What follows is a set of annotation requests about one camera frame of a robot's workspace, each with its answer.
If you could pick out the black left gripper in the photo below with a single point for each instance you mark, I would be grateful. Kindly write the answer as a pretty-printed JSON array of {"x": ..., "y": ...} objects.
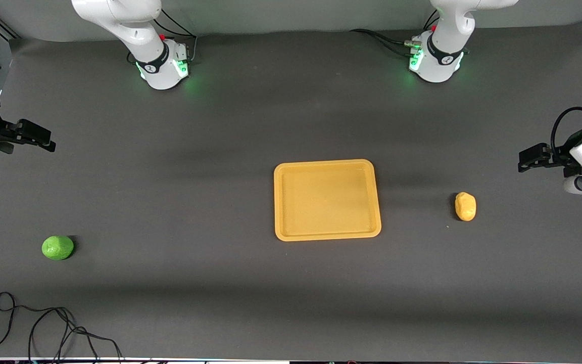
[{"x": 560, "y": 157}]

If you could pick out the yellow toy potato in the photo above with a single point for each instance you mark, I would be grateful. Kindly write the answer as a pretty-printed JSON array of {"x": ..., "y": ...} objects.
[{"x": 466, "y": 206}]

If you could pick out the green toy apple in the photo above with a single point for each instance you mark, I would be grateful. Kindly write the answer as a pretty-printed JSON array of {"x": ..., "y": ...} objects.
[{"x": 57, "y": 247}]

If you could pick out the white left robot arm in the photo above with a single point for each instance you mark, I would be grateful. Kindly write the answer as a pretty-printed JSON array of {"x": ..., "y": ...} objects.
[{"x": 447, "y": 30}]

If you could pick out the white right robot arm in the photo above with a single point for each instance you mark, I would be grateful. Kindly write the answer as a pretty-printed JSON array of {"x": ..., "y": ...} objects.
[{"x": 144, "y": 30}]

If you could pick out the yellow plastic tray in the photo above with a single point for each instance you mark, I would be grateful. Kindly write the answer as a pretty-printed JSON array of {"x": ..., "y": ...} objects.
[{"x": 326, "y": 199}]

